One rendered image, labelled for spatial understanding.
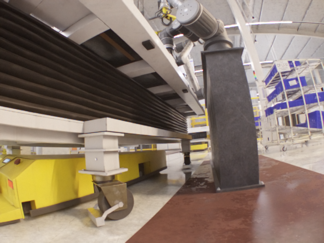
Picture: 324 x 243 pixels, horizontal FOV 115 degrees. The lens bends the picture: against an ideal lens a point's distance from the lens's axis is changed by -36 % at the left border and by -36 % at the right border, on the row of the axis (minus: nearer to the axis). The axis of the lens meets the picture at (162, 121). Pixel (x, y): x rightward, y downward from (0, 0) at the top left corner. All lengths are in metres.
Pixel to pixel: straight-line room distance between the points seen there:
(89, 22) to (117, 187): 0.66
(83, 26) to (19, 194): 0.70
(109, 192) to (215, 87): 0.83
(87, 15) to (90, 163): 0.60
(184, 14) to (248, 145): 0.91
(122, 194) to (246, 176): 0.71
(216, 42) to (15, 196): 1.42
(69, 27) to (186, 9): 0.72
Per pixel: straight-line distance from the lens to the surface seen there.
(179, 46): 2.68
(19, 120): 0.55
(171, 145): 10.91
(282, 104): 3.22
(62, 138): 0.68
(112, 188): 0.66
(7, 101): 0.55
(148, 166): 1.60
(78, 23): 0.75
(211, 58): 1.13
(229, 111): 1.01
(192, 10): 1.09
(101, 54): 1.06
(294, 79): 3.39
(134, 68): 1.02
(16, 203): 0.75
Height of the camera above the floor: 0.31
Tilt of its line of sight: 9 degrees up
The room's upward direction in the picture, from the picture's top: 4 degrees counter-clockwise
